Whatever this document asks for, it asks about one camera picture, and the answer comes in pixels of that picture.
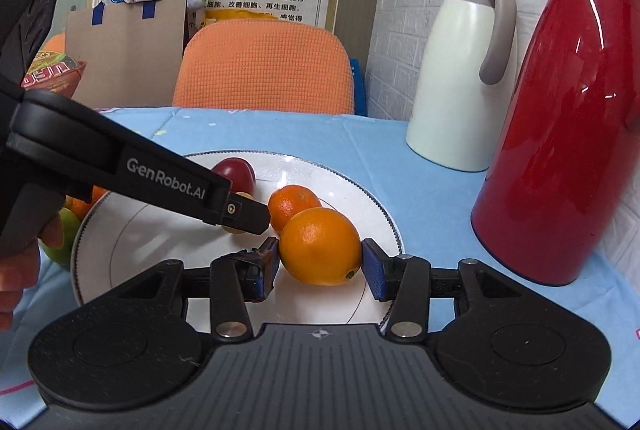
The brown cardboard sheet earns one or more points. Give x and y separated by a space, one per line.
130 60

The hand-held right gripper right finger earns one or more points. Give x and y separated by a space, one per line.
372 270

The green apple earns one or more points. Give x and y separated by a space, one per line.
62 256

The orange chair back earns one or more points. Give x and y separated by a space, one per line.
260 65

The yellow plastic bag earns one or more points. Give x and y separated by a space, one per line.
235 15

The red plum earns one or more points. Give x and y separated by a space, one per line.
235 172

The instant noodle cup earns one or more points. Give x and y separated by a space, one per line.
55 75

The white ceramic plate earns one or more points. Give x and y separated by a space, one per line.
150 230

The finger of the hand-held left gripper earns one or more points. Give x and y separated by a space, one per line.
247 215

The blue plastic item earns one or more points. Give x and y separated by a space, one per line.
357 85

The person's left hand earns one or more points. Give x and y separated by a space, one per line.
15 280

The small mandarin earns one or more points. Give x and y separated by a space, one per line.
292 205
80 207

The tan longan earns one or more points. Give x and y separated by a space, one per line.
231 230

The blue tape strip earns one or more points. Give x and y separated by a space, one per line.
150 10
99 15

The light blue tablecloth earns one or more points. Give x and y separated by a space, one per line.
325 135

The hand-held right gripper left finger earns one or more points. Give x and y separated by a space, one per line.
267 266

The orange fabric chair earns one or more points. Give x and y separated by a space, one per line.
54 45

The white thermos jug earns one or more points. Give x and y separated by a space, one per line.
450 85

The red thermos jug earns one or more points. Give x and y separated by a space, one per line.
560 135

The large orange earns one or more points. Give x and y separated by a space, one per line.
320 245

